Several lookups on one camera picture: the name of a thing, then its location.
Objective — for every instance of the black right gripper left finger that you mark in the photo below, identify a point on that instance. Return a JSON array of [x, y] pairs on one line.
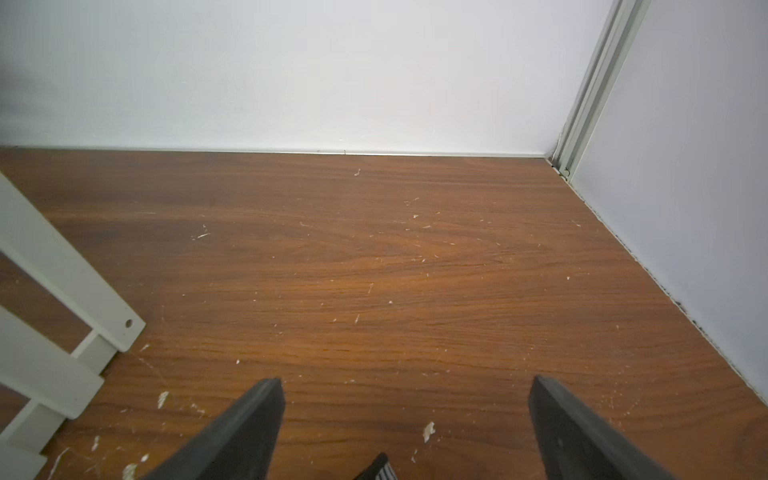
[[238, 444]]

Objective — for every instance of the white wooden slatted shelf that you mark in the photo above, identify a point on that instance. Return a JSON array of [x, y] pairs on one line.
[[60, 328]]

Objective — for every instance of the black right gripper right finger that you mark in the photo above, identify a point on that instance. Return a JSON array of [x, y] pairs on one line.
[[576, 443]]

